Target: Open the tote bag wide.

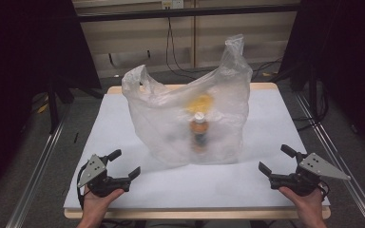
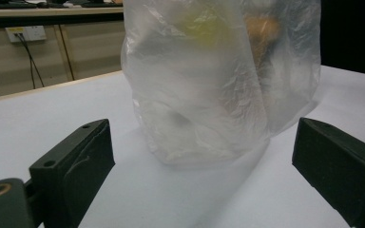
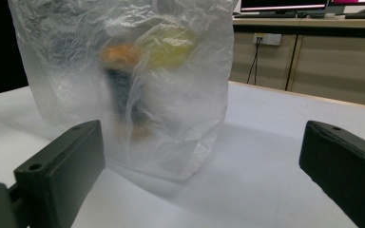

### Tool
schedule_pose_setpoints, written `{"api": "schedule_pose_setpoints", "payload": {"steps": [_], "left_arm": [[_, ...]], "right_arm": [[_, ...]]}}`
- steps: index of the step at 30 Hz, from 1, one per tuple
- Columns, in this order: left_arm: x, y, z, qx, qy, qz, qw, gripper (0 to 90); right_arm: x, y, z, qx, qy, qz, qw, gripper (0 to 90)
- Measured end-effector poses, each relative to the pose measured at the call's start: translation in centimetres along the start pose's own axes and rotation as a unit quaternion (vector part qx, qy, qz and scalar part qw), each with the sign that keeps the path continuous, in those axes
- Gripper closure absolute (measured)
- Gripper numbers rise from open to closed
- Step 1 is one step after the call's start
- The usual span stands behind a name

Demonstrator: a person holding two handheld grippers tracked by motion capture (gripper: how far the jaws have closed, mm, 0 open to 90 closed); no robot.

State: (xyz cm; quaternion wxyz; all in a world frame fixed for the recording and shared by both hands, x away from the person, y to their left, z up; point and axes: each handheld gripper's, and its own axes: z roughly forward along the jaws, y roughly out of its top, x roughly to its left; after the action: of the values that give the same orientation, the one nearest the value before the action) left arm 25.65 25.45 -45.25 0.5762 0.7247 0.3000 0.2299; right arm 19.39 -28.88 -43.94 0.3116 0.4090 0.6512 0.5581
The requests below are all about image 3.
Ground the dark object inside bag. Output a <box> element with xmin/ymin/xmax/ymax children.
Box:
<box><xmin>104</xmin><ymin>67</ymin><xmax>150</xmax><ymax>127</ymax></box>

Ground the translucent white plastic bag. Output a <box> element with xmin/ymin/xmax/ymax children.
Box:
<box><xmin>7</xmin><ymin>0</ymin><xmax>240</xmax><ymax>181</ymax></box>

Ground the yellow fruit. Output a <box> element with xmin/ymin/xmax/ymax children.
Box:
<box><xmin>144</xmin><ymin>29</ymin><xmax>198</xmax><ymax>69</ymax></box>

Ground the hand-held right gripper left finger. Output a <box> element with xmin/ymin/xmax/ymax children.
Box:
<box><xmin>13</xmin><ymin>119</ymin><xmax>106</xmax><ymax>228</ymax></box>

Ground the orange fruit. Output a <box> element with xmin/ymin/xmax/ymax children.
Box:
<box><xmin>99</xmin><ymin>44</ymin><xmax>142</xmax><ymax>69</ymax></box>

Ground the white wall socket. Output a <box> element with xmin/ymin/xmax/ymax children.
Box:
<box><xmin>253</xmin><ymin>32</ymin><xmax>282</xmax><ymax>47</ymax></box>

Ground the black power cable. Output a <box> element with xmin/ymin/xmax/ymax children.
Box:
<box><xmin>246</xmin><ymin>37</ymin><xmax>263</xmax><ymax>86</ymax></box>

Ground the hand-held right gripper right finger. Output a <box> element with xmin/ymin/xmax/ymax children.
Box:
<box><xmin>298</xmin><ymin>120</ymin><xmax>365</xmax><ymax>228</ymax></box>

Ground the black computer monitor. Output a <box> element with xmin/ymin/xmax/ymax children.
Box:
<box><xmin>329</xmin><ymin>0</ymin><xmax>365</xmax><ymax>8</ymax></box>
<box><xmin>240</xmin><ymin>0</ymin><xmax>329</xmax><ymax>13</ymax></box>

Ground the black keyboard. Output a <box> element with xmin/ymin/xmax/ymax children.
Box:
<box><xmin>233</xmin><ymin>10</ymin><xmax>298</xmax><ymax>19</ymax></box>
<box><xmin>344</xmin><ymin>11</ymin><xmax>365</xmax><ymax>20</ymax></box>

